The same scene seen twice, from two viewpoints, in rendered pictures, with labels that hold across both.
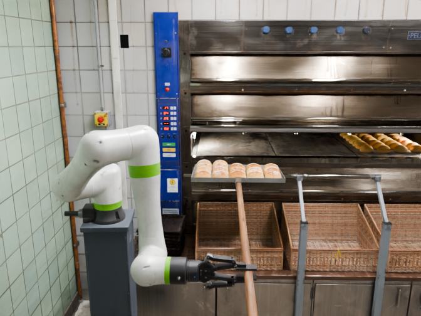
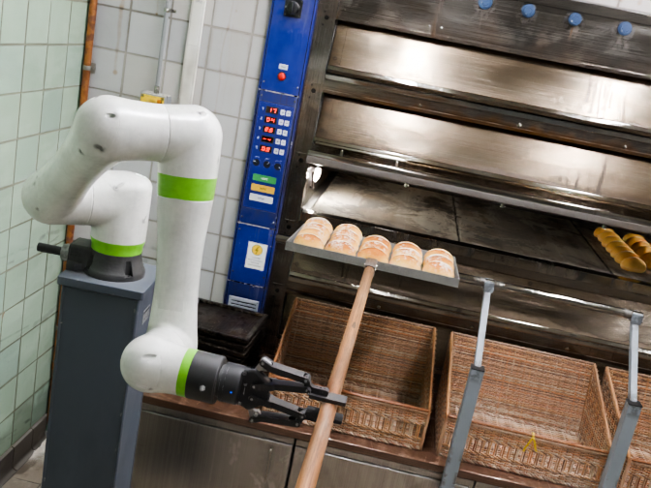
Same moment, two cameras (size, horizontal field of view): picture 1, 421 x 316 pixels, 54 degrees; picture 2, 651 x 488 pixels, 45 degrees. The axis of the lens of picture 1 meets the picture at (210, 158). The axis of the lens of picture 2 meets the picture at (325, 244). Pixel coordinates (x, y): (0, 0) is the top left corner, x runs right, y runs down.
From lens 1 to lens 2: 0.18 m
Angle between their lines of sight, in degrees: 3
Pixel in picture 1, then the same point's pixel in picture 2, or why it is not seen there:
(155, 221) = (185, 282)
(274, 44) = (496, 33)
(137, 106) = (221, 98)
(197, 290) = (256, 453)
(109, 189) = (123, 217)
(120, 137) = (151, 116)
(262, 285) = (379, 471)
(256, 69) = (452, 73)
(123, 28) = not seen: outside the picture
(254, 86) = (442, 104)
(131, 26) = not seen: outside the picture
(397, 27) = not seen: outside the picture
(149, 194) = (184, 231)
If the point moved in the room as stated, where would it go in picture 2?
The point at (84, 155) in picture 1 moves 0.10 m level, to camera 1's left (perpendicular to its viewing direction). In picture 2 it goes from (80, 133) to (27, 121)
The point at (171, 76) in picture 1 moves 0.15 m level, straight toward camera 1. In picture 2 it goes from (294, 53) to (293, 55)
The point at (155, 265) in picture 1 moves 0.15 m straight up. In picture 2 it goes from (166, 356) to (176, 281)
